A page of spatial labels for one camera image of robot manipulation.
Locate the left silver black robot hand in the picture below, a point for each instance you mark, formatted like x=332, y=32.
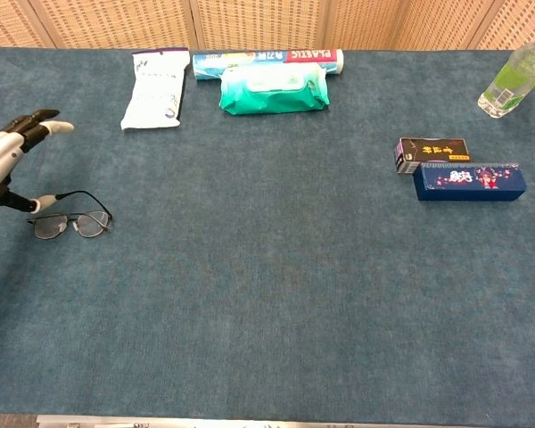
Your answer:
x=0, y=151

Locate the thin-framed eyeglasses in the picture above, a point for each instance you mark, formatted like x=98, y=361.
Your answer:
x=89, y=223

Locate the white plastic pouch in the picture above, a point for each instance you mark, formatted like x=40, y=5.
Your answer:
x=153, y=91

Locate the green wet wipes pack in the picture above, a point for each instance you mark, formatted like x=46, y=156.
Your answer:
x=272, y=96

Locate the plastic wrap roll box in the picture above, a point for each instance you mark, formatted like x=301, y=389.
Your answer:
x=267, y=57

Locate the blue felt table cover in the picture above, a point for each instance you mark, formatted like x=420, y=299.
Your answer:
x=267, y=249

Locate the woven rattan folding screen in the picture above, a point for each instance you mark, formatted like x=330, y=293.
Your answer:
x=267, y=22

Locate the black box with gold text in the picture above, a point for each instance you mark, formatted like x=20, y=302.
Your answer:
x=432, y=151

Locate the dark blue illustrated box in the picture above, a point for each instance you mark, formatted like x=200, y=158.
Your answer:
x=470, y=182

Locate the clear bottle with green label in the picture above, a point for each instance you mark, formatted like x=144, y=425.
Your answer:
x=512, y=78

